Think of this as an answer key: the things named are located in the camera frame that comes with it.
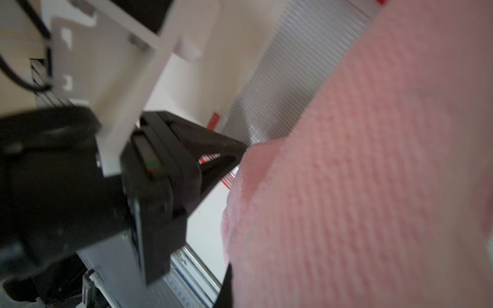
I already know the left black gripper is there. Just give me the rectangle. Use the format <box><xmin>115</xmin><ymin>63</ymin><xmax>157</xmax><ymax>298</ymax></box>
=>
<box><xmin>1</xmin><ymin>106</ymin><xmax>202</xmax><ymax>285</ymax></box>

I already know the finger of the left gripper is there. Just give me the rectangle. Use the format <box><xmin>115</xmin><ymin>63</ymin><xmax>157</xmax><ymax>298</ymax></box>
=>
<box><xmin>141</xmin><ymin>111</ymin><xmax>248</xmax><ymax>215</ymax></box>

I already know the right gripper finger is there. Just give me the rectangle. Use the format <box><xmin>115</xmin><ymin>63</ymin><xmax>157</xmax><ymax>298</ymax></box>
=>
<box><xmin>213</xmin><ymin>264</ymin><xmax>234</xmax><ymax>308</ymax></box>

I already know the pink wiping cloth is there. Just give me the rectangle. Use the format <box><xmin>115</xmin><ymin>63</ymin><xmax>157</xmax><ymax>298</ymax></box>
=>
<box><xmin>222</xmin><ymin>1</ymin><xmax>492</xmax><ymax>307</ymax></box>

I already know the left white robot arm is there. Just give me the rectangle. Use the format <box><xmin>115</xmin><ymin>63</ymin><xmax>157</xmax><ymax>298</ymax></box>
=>
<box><xmin>1</xmin><ymin>1</ymin><xmax>246</xmax><ymax>285</ymax></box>

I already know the aluminium front rail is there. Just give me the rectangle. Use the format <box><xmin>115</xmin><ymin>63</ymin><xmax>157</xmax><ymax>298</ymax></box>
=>
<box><xmin>78</xmin><ymin>233</ymin><xmax>222</xmax><ymax>307</ymax></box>

